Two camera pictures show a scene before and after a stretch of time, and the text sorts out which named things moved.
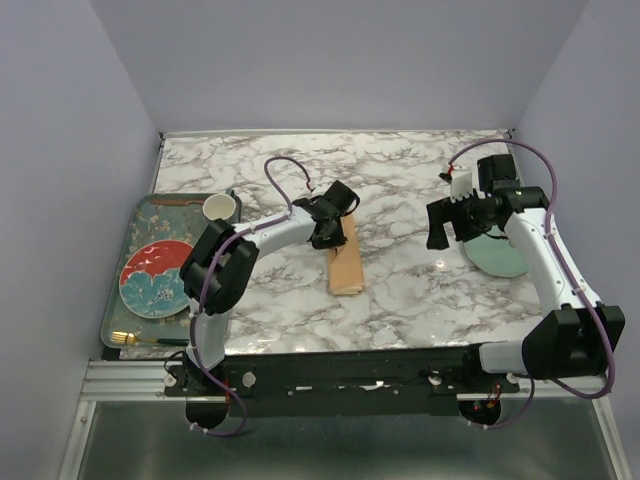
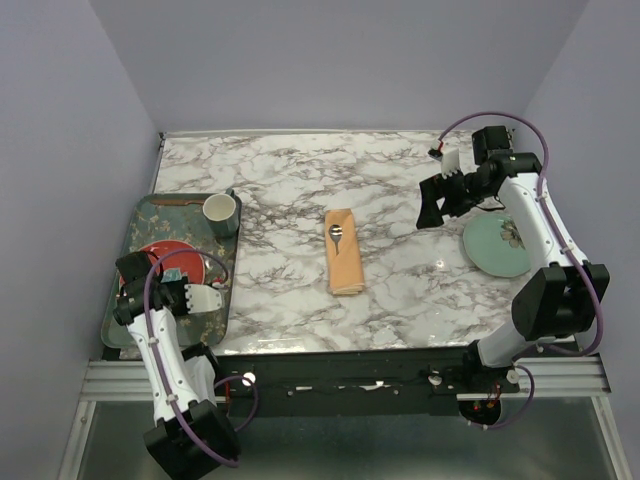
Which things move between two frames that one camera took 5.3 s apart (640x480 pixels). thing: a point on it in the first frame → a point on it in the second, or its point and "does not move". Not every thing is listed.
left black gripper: (337, 240) → (182, 309)
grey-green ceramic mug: (223, 206) does not move
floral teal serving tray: (157, 217) does not move
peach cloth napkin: (344, 265) does not move
